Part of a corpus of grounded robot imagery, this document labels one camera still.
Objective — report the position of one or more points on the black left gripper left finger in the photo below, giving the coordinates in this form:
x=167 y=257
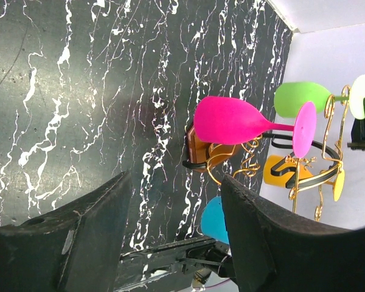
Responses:
x=73 y=248

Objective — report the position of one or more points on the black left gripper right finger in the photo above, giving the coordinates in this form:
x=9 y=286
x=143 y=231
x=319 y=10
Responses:
x=274 y=249

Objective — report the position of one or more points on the green wine glass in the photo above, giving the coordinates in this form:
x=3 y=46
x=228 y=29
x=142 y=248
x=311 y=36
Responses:
x=289 y=97

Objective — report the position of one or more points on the blue wine glass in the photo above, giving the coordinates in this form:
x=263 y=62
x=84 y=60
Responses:
x=213 y=222

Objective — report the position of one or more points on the orange wine glass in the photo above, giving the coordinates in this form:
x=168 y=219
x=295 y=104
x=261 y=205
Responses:
x=281 y=172

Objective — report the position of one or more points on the pink wine glass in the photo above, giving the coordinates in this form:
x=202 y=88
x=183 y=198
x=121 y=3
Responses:
x=231 y=121

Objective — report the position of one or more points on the gold wire wine glass rack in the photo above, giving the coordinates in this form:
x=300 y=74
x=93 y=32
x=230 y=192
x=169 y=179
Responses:
x=204 y=156

